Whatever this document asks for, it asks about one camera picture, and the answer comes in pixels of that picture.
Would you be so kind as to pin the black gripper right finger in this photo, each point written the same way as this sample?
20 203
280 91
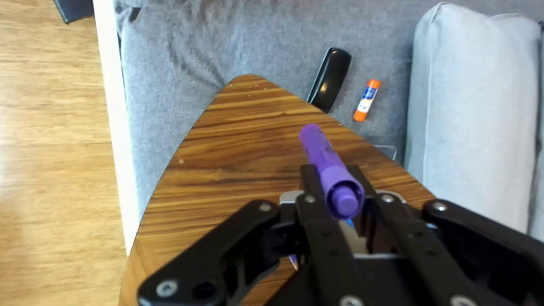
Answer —
452 255

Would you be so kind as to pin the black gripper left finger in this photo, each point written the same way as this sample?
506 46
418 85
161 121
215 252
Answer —
316 255

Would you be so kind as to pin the purple bottle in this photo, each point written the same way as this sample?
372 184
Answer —
331 170

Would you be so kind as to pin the wooden table black legs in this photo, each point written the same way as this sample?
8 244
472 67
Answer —
238 147

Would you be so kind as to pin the grey pillow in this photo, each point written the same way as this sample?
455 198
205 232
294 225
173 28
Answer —
469 113
537 142

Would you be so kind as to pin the small orange glue stick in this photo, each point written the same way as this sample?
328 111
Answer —
367 101

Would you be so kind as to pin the black glasses case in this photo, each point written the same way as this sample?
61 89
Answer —
329 79

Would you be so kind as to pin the grey sofa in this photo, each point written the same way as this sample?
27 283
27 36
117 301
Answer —
226 45

